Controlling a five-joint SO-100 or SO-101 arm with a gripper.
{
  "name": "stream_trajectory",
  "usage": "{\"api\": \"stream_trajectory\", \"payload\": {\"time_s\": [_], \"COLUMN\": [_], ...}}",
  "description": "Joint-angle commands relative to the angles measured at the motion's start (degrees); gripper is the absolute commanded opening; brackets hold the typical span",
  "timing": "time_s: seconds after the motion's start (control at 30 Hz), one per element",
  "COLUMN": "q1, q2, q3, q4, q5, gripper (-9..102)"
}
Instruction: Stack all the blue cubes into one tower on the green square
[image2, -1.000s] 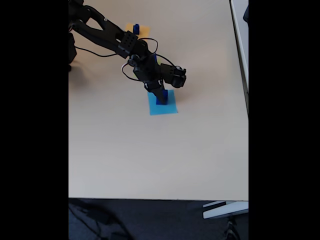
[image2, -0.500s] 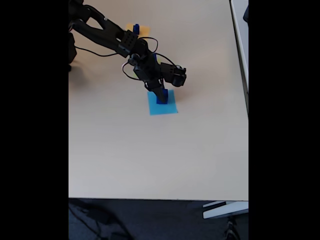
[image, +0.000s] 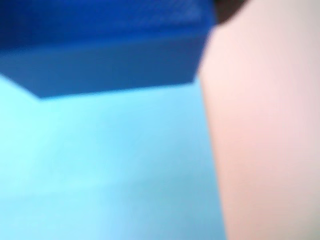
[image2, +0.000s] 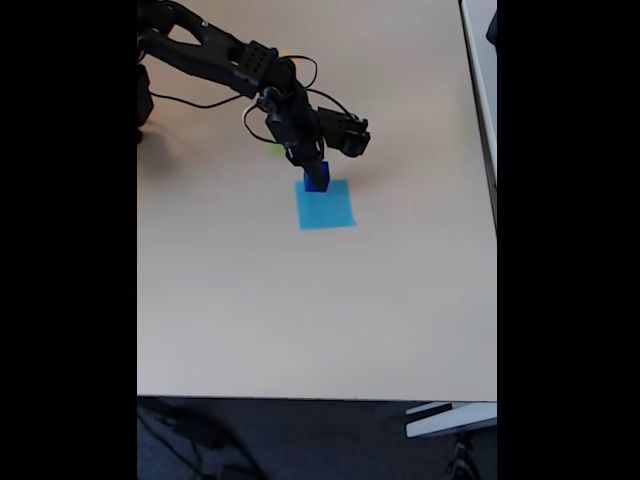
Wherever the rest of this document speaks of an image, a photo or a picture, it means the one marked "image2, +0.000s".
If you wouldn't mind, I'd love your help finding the large blue cube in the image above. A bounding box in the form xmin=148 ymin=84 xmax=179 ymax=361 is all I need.
xmin=302 ymin=161 xmax=332 ymax=194

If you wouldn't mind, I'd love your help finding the blue paper square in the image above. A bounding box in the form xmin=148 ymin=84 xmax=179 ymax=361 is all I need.
xmin=294 ymin=178 xmax=357 ymax=231

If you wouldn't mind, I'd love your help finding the white table foot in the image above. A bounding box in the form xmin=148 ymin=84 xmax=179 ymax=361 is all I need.
xmin=404 ymin=401 xmax=498 ymax=440

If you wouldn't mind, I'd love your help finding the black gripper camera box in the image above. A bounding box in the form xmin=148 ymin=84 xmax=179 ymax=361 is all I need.
xmin=317 ymin=105 xmax=372 ymax=158

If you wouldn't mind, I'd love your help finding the black floor cable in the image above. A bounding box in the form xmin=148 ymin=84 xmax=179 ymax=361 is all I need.
xmin=137 ymin=399 xmax=264 ymax=480

